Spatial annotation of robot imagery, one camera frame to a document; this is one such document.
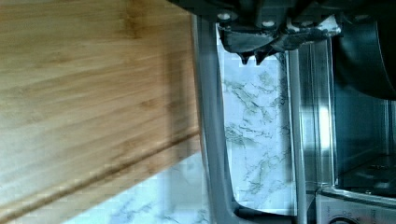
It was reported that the stainless steel toaster oven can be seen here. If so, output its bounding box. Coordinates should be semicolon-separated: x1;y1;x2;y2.
316;20;395;224

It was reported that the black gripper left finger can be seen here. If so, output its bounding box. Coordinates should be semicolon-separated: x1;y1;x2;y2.
218;22;278;65

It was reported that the bamboo cutting board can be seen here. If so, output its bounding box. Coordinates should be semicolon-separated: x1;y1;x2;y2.
0;0;199;224

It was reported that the glass oven door with handle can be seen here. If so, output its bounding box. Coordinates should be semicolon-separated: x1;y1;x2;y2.
192;16;334;224

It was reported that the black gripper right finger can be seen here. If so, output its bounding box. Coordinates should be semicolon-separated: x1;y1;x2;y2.
254;15;342;65

